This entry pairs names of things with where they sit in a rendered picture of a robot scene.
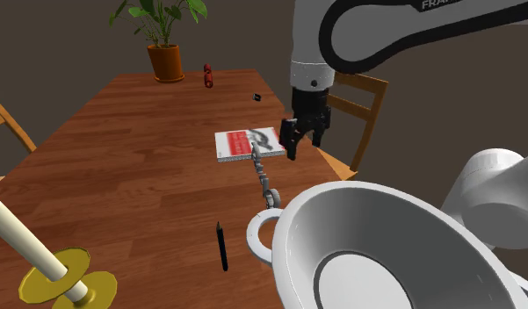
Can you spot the white candle with gold holder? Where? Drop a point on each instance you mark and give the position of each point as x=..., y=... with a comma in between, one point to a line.
x=28, y=246

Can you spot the small black object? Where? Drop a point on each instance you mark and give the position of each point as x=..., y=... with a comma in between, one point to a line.
x=256, y=97

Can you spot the large white bowl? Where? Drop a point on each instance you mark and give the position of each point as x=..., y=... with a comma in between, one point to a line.
x=375, y=222

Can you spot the red cylinder-shaped object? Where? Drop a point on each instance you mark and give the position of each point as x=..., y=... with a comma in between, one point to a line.
x=208, y=76

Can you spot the brown wooden table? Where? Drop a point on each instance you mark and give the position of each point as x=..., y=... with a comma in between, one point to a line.
x=139, y=150

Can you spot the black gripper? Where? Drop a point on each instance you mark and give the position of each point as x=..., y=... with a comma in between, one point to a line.
x=310, y=105

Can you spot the red and white book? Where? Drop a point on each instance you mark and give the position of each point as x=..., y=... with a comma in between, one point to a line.
x=238, y=143

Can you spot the wooden chair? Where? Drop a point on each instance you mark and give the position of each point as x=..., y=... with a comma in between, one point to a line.
x=8, y=124
x=366, y=109

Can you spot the black pencil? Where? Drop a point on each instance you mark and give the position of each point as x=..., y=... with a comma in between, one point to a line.
x=222, y=248

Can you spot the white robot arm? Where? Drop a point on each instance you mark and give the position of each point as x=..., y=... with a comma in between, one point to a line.
x=308, y=38

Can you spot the green plant in orange pot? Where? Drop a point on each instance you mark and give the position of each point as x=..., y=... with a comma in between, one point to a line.
x=166, y=62

